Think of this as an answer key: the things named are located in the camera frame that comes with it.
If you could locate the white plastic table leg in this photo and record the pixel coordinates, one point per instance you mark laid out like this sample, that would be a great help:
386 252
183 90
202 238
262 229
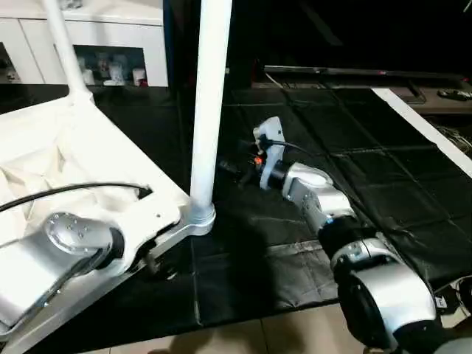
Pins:
210 110
65 51

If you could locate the white plastic table top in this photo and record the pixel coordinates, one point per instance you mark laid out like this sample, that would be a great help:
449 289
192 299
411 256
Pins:
74 147

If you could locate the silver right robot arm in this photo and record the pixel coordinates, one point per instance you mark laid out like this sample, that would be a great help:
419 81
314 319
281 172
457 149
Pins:
317 192

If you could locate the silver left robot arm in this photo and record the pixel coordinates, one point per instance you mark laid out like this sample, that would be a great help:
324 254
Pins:
66 236

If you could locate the small white cup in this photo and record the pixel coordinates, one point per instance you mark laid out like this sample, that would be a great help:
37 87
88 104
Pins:
139 75

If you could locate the white flat strip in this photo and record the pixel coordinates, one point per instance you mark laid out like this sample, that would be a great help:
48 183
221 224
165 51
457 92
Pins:
420 122

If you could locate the white glass-door cabinet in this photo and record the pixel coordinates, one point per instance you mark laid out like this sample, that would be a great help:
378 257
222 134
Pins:
110 29

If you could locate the black flat remote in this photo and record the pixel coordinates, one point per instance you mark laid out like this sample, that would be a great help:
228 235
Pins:
453 94

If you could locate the black floor power adapter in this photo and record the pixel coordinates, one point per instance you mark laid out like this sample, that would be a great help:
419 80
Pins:
451 295

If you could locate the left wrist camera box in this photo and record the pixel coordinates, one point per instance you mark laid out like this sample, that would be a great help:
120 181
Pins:
147 217

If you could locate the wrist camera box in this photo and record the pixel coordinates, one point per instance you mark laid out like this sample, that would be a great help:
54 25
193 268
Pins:
147 217
270 136

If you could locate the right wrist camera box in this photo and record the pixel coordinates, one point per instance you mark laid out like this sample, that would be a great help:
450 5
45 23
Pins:
270 136

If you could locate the dark long rail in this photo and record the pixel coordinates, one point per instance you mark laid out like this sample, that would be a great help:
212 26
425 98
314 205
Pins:
354 71

